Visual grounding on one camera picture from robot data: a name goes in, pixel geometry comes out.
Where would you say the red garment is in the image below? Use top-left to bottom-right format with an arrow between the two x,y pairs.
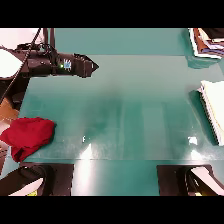
0,116 -> 56,163

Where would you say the cream T-shirt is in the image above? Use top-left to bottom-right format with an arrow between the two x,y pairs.
200,79 -> 224,134

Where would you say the stack of folded clothes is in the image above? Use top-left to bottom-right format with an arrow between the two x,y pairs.
187,27 -> 224,60

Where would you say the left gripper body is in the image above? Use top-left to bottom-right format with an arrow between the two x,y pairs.
71,53 -> 100,80

